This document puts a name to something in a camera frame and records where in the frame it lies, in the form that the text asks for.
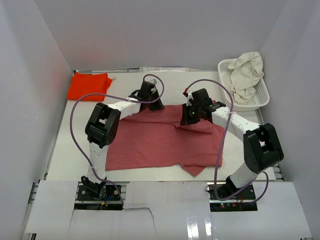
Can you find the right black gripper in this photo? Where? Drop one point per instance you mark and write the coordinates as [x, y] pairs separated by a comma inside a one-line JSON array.
[[185, 120]]

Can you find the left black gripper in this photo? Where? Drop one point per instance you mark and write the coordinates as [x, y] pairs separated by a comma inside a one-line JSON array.
[[159, 106]]

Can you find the pink t-shirt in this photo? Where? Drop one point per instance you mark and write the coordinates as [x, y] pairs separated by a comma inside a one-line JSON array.
[[153, 139]]

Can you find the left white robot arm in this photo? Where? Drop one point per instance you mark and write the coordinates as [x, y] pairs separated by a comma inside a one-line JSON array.
[[102, 127]]

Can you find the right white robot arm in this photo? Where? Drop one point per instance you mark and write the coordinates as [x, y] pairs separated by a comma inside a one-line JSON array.
[[261, 145]]

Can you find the papers at table back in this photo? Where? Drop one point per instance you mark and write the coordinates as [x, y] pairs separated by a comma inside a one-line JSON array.
[[163, 69]]

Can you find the white perforated plastic basket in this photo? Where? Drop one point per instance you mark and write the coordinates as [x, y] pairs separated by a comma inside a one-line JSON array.
[[260, 99]]

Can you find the white t-shirt in basket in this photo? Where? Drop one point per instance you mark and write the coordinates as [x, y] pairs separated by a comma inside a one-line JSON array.
[[247, 71]]

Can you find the folded orange t-shirt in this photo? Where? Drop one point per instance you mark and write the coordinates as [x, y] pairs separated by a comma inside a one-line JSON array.
[[83, 84]]

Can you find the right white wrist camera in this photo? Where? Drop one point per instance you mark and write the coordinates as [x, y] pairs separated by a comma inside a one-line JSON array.
[[189, 97]]

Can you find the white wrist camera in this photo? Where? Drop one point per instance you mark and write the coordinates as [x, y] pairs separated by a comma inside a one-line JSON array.
[[189, 97], [152, 81]]

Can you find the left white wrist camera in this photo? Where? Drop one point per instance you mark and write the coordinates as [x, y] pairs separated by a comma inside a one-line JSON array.
[[152, 81]]

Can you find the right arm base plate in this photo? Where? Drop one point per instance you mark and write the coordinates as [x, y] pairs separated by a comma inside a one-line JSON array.
[[241, 202]]

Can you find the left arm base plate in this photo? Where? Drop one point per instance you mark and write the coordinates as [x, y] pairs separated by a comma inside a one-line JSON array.
[[107, 200]]

